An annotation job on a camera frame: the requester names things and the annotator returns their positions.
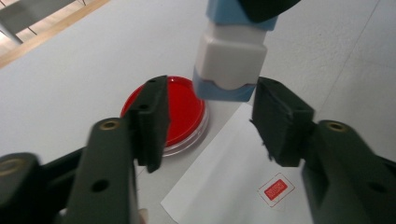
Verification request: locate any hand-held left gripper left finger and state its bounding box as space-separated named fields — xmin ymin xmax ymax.
xmin=60 ymin=75 xmax=172 ymax=224

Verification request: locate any wooden table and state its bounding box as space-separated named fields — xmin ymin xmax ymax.
xmin=0 ymin=0 xmax=110 ymax=70

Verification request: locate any round red ink pad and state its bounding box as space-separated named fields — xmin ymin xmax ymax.
xmin=120 ymin=75 xmax=210 ymax=158

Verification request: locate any blue and white stamp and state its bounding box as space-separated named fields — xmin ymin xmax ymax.
xmin=194 ymin=0 xmax=278 ymax=91

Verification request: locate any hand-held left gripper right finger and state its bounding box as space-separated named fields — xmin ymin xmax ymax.
xmin=249 ymin=77 xmax=396 ymax=224

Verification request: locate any white paper sheet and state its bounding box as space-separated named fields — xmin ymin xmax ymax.
xmin=160 ymin=102 xmax=316 ymax=224

